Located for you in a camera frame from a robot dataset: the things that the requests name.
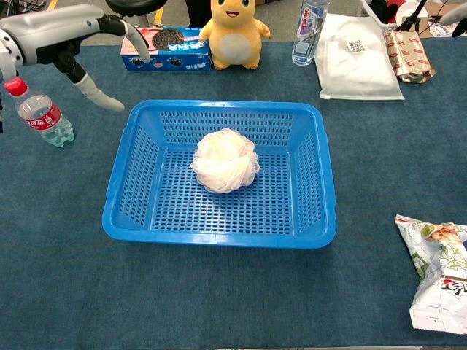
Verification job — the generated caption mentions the black stool seat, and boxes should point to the black stool seat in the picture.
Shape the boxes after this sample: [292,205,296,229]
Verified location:
[104,0,169,19]

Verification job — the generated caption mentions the white mesh bath sponge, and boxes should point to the white mesh bath sponge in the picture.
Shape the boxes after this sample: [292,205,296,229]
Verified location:
[190,128,260,194]

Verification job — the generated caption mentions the white frosted zip bag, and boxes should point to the white frosted zip bag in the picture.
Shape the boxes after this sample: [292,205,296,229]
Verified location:
[314,12,405,101]

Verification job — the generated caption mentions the white plastic crate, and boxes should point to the white plastic crate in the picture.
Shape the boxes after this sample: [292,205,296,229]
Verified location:
[359,0,402,28]

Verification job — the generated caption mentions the white green snack bag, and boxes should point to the white green snack bag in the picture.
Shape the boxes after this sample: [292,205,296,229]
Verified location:
[395,214,467,335]

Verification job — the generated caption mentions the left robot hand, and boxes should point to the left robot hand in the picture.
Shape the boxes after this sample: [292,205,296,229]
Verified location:
[0,4,153,112]

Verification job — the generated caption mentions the gold red snack package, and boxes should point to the gold red snack package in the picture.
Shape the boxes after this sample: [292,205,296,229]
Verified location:
[382,29,437,84]

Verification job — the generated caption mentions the black trousers of person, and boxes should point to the black trousers of person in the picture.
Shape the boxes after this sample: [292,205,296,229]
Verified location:
[187,0,213,28]

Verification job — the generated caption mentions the red cap water bottle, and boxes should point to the red cap water bottle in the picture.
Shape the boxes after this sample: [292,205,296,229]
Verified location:
[4,77,76,148]

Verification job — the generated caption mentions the yellow plush toy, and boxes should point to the yellow plush toy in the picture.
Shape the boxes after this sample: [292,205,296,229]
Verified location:
[198,0,272,71]

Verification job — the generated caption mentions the clear bottle purple label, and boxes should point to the clear bottle purple label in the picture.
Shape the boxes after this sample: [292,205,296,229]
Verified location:
[291,0,331,67]

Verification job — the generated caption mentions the teal table cloth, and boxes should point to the teal table cloth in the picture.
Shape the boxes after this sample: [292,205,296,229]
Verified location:
[0,36,467,350]

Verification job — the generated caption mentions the blue perforated plastic basket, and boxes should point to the blue perforated plastic basket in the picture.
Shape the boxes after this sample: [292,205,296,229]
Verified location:
[101,99,337,250]

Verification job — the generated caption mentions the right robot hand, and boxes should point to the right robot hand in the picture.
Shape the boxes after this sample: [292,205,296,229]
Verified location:
[439,4,467,38]

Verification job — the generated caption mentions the black tripod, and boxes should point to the black tripod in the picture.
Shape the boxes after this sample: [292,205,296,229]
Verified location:
[395,0,430,32]

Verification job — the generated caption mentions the blue cookie box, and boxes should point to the blue cookie box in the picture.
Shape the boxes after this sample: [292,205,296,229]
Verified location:
[120,26,213,72]

